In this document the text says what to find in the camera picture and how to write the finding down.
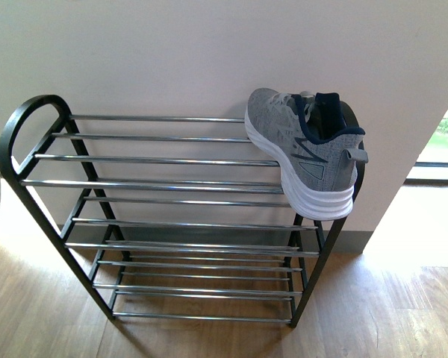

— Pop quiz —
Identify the black metal shoe rack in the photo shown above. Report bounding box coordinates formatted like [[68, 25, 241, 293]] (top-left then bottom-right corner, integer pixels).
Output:
[[0, 95, 367, 327]]

